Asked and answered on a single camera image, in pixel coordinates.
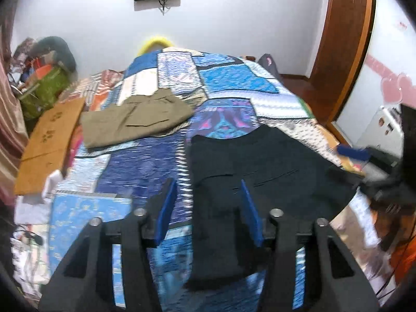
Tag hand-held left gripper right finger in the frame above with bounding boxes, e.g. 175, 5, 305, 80
240, 179, 381, 312

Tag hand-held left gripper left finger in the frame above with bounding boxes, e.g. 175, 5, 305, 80
38, 178, 179, 312

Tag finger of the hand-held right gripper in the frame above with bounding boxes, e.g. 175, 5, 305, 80
337, 145, 374, 163
328, 166, 368, 189

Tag black pants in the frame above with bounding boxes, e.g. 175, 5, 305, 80
184, 126, 365, 291

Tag olive pants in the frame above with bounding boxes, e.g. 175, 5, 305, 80
80, 89, 194, 148

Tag colourful plush blanket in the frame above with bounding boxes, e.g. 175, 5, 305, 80
301, 99, 365, 173

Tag white cabinet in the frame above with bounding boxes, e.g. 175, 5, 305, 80
356, 106, 405, 157

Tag patchwork printed quilt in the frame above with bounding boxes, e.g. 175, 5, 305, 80
42, 47, 317, 312

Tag wooden door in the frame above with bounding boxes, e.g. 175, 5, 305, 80
307, 0, 378, 126

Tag grey bag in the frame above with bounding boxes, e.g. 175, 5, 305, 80
257, 54, 282, 79

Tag white cloth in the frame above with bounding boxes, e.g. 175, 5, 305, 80
15, 169, 64, 225

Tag flat cardboard box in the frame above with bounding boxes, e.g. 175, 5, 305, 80
15, 98, 86, 196

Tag striped orange cloth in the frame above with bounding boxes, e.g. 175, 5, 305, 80
60, 69, 126, 111

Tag yellow pillow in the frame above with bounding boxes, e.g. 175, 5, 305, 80
136, 37, 176, 57

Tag green bag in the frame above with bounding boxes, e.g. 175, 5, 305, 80
19, 67, 70, 119

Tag striped brown curtain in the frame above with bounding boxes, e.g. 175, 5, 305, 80
0, 16, 30, 199

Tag grey bundle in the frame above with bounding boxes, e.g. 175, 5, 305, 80
32, 36, 77, 72

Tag pile of mixed clothes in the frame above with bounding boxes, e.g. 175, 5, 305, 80
11, 37, 41, 83

